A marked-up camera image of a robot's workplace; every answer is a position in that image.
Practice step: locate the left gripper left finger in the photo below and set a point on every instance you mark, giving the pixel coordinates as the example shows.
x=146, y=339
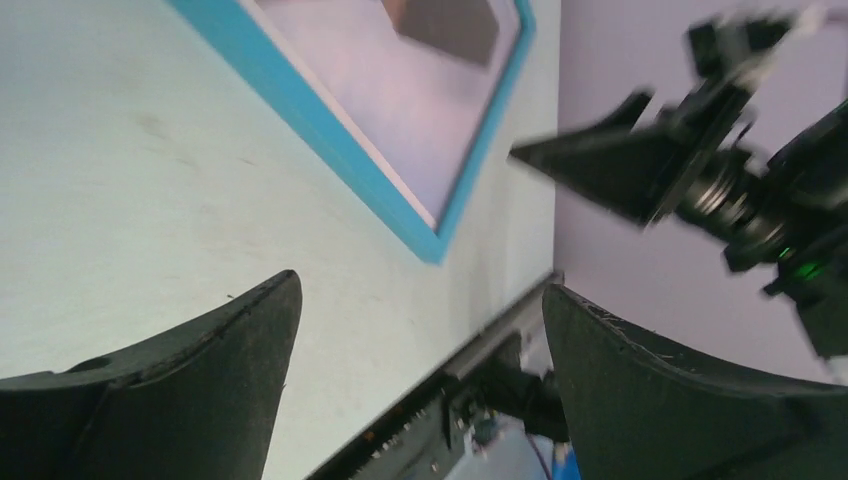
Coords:
x=198, y=401

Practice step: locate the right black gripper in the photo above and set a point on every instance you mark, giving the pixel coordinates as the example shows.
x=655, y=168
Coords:
x=793, y=215

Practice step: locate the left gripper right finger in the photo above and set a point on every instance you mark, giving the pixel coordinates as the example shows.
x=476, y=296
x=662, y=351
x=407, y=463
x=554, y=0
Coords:
x=642, y=406

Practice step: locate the wooden picture frame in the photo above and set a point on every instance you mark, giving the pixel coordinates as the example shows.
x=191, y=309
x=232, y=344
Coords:
x=235, y=31

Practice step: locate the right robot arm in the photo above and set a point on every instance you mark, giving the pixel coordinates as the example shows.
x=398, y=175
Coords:
x=825, y=318

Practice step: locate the aluminium mounting profile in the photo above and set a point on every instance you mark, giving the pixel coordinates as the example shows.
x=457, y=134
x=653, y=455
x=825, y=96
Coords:
x=503, y=324

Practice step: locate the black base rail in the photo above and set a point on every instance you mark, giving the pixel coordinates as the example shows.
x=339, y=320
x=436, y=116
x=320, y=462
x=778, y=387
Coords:
x=463, y=406

